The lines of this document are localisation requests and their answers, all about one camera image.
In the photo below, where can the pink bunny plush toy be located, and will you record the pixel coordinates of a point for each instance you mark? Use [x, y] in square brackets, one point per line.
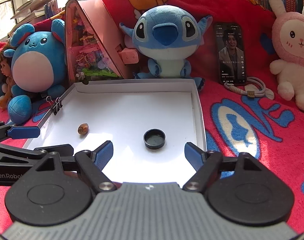
[288, 42]

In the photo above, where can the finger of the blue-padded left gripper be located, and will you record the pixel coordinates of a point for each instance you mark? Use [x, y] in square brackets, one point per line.
[65, 152]
[18, 132]

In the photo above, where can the black smartphone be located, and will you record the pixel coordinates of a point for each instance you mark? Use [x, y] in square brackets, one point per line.
[231, 57]

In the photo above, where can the brown hazelnut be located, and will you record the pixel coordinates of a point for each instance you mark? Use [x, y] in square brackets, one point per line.
[83, 129]

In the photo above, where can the white shallow cardboard box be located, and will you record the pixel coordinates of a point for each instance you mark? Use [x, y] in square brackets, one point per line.
[121, 111]

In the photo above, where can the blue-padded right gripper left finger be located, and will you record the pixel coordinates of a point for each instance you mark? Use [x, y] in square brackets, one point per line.
[91, 165]

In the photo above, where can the round blue plush toy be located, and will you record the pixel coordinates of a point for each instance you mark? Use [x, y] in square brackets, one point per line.
[38, 67]

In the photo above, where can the black binder clip on box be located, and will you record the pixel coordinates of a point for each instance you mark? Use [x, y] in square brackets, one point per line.
[55, 105]

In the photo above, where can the pink triangular miniature house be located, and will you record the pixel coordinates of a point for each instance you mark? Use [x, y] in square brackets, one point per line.
[94, 43]

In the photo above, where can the brown-haired doll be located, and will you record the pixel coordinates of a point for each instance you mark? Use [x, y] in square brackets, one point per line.
[8, 81]

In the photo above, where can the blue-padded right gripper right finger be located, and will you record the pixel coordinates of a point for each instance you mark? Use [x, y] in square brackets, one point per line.
[206, 165]

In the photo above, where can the Stitch plush toy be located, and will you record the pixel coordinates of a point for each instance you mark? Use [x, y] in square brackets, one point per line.
[167, 35]

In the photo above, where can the black round lid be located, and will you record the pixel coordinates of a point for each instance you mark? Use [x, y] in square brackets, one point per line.
[154, 139]

